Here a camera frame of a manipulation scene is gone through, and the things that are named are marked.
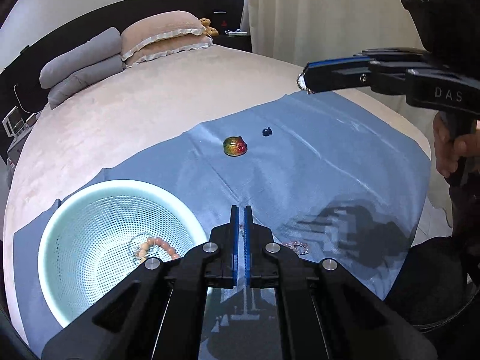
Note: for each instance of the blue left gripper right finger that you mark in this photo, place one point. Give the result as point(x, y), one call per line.
point(247, 220)

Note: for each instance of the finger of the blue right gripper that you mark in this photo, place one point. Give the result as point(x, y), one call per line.
point(335, 64)
point(328, 83)

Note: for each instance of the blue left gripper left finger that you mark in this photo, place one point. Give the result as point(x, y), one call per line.
point(234, 232)

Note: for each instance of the person right hand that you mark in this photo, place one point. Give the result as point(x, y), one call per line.
point(447, 151)

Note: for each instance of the cream curtain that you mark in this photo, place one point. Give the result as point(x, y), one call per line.
point(296, 32)

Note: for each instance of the dark blue small bead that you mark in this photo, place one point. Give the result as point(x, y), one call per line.
point(267, 132)

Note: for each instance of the iridescent purple glass ornament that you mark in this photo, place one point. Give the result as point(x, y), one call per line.
point(234, 146)

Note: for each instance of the brown teddy bear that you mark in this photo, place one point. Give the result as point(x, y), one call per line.
point(208, 30)

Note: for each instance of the beige ruffled pillow lower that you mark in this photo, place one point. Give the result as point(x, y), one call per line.
point(167, 47)

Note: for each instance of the beige ruffled pillow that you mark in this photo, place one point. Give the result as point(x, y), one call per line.
point(167, 47)
point(163, 26)

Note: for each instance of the beige bed cover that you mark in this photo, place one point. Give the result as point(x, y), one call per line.
point(113, 120)

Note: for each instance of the mint green mesh basket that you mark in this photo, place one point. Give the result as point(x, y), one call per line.
point(101, 234)

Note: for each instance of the beige ruffled pillow upper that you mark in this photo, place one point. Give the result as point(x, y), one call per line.
point(163, 26)

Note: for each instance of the grey folded pillow lower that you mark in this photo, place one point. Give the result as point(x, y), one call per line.
point(84, 78)

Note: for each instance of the grey folded pillow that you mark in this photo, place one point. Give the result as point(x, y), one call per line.
point(107, 44)
point(84, 78)

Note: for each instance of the grey folded pillow upper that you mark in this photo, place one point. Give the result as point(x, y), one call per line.
point(107, 44)

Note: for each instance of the white bedside appliance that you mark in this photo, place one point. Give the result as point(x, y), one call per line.
point(13, 122)

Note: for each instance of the black headboard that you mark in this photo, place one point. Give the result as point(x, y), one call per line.
point(20, 79)

